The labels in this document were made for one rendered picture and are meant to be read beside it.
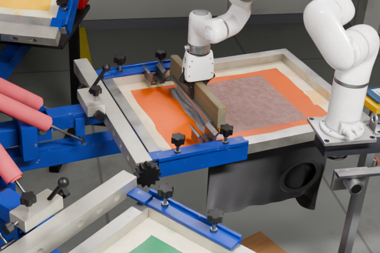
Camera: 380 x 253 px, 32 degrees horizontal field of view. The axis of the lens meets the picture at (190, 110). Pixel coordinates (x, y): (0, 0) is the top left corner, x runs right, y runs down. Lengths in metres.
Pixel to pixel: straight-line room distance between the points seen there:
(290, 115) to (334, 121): 0.46
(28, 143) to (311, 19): 0.92
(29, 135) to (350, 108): 0.94
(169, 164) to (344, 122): 0.52
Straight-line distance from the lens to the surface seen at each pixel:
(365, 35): 1.79
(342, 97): 1.86
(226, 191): 2.27
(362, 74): 1.83
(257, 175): 2.29
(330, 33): 1.73
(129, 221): 1.76
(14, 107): 1.99
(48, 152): 2.16
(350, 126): 1.90
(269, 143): 2.13
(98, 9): 5.20
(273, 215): 3.40
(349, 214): 2.86
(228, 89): 2.45
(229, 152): 2.05
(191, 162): 2.01
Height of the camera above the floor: 2.13
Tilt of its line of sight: 31 degrees down
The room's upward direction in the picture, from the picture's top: 4 degrees clockwise
